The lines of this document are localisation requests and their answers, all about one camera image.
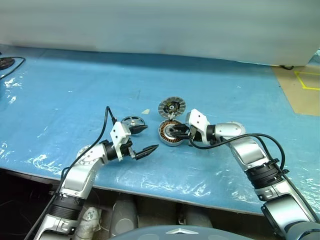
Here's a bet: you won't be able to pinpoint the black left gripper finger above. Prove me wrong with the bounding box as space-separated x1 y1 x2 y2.
130 124 149 136
134 144 160 160

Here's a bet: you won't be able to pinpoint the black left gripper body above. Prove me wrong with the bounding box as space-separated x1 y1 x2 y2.
121 139 138 160

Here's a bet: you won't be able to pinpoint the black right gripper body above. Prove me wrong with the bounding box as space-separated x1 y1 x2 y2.
185 122 201 144

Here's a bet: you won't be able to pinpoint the silver spoked rotor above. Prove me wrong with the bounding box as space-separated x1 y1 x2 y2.
121 115 146 134

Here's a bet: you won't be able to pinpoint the silver motor housing copper windings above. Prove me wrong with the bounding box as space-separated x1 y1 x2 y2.
157 119 186 148

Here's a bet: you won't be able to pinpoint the round silver motor lid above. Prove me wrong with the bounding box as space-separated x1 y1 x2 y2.
157 97 187 120

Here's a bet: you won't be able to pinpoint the grey rounded cylinder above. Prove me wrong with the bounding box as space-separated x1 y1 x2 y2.
111 196 139 236
177 204 213 228

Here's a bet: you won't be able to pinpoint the blue plastic table cover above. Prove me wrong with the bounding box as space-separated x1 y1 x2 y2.
0 44 320 216

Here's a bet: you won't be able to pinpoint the white crumpled bundle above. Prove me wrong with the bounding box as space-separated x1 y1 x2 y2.
76 204 102 240

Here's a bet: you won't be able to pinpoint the white foam backdrop panel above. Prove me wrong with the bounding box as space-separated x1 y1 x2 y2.
0 0 320 67

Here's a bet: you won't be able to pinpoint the brown cardboard floor sheet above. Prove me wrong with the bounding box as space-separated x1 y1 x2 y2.
271 64 320 116

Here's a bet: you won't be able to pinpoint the black round disc device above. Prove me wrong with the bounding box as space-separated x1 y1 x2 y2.
0 56 14 71

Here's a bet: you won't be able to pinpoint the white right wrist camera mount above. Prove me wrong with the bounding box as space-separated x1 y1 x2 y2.
186 109 211 145

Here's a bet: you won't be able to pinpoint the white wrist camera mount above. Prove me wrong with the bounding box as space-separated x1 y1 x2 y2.
186 109 211 145
109 122 132 162

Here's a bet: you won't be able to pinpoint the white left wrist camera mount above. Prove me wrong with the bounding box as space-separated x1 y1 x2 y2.
109 122 132 162

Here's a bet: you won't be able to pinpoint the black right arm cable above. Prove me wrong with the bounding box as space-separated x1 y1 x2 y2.
188 133 320 223

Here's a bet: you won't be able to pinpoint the thin black table cable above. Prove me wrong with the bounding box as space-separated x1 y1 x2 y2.
0 56 26 80

